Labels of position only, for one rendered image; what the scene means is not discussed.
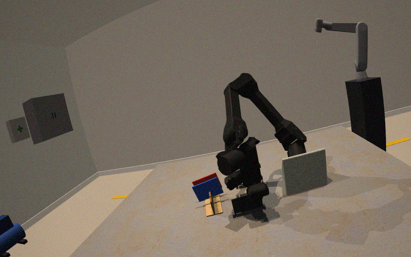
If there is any blue board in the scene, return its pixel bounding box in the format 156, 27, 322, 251
192, 177, 224, 202

